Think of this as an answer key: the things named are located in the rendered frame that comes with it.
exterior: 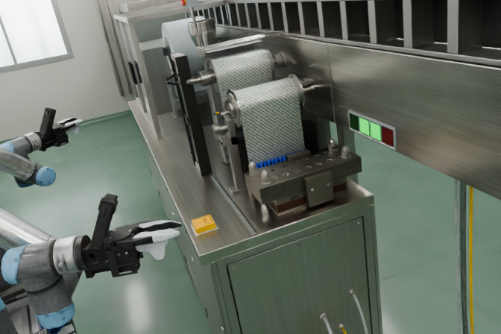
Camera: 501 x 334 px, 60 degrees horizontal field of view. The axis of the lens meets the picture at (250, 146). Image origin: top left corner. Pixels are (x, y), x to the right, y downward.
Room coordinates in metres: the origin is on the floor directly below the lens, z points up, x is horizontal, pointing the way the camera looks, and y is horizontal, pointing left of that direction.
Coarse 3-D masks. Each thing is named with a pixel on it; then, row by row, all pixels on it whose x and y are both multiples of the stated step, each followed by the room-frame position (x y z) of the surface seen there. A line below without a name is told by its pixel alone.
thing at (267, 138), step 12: (264, 120) 1.53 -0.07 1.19; (276, 120) 1.54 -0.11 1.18; (288, 120) 1.56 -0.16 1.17; (300, 120) 1.57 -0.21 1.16; (252, 132) 1.51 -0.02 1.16; (264, 132) 1.53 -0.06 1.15; (276, 132) 1.54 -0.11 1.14; (288, 132) 1.56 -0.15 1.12; (300, 132) 1.57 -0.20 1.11; (252, 144) 1.51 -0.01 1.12; (264, 144) 1.53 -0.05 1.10; (276, 144) 1.54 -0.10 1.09; (288, 144) 1.55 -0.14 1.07; (300, 144) 1.57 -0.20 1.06; (252, 156) 1.51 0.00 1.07; (264, 156) 1.52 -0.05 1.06; (276, 156) 1.54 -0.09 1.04
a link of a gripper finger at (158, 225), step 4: (164, 220) 0.83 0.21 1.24; (140, 224) 0.83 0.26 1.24; (144, 224) 0.82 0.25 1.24; (148, 224) 0.82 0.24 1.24; (152, 224) 0.81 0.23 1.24; (156, 224) 0.81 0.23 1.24; (160, 224) 0.81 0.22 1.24; (164, 224) 0.81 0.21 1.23; (168, 224) 0.81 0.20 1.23; (172, 224) 0.81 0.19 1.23; (176, 224) 0.81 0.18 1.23; (180, 224) 0.81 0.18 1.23; (140, 228) 0.81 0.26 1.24; (144, 228) 0.80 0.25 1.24; (148, 228) 0.81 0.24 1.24; (152, 228) 0.81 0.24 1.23; (156, 228) 0.81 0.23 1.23; (160, 228) 0.81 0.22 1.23; (164, 228) 0.81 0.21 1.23; (140, 232) 0.81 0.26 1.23
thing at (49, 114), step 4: (48, 108) 1.78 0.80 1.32; (44, 112) 1.79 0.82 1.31; (48, 112) 1.77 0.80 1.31; (52, 112) 1.77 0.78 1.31; (44, 116) 1.78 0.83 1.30; (48, 116) 1.76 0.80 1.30; (52, 116) 1.77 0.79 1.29; (44, 120) 1.77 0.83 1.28; (48, 120) 1.75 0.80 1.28; (52, 120) 1.77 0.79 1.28; (44, 124) 1.76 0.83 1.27; (48, 124) 1.75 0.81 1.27; (52, 124) 1.76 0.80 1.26; (40, 128) 1.76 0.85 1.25; (44, 128) 1.75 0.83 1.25; (48, 128) 1.75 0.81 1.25; (40, 132) 1.75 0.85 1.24; (44, 132) 1.74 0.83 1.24; (48, 132) 1.74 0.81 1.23
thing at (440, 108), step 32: (256, 32) 2.17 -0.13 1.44; (288, 64) 1.85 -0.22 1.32; (320, 64) 1.58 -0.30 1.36; (352, 64) 1.37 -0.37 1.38; (384, 64) 1.21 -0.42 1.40; (416, 64) 1.08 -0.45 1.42; (448, 64) 0.98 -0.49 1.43; (480, 64) 0.90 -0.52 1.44; (320, 96) 1.60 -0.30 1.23; (352, 96) 1.38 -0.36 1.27; (384, 96) 1.21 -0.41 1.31; (416, 96) 1.08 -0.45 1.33; (448, 96) 0.97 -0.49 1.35; (480, 96) 0.89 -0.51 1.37; (416, 128) 1.09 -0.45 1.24; (448, 128) 0.97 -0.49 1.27; (480, 128) 0.88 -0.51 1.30; (416, 160) 1.09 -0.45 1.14; (448, 160) 0.97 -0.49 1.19; (480, 160) 0.88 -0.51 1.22
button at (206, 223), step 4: (204, 216) 1.38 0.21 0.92; (208, 216) 1.37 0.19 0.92; (192, 220) 1.36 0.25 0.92; (196, 220) 1.36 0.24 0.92; (200, 220) 1.35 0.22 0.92; (204, 220) 1.35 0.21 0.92; (208, 220) 1.34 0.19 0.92; (212, 220) 1.34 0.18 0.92; (192, 224) 1.36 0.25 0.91; (196, 224) 1.33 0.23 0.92; (200, 224) 1.32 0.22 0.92; (204, 224) 1.32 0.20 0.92; (208, 224) 1.32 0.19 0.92; (212, 224) 1.32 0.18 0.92; (196, 228) 1.30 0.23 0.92; (200, 228) 1.31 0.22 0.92; (204, 228) 1.31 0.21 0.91; (208, 228) 1.31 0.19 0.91; (212, 228) 1.32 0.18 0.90; (196, 232) 1.30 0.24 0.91; (200, 232) 1.30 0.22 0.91
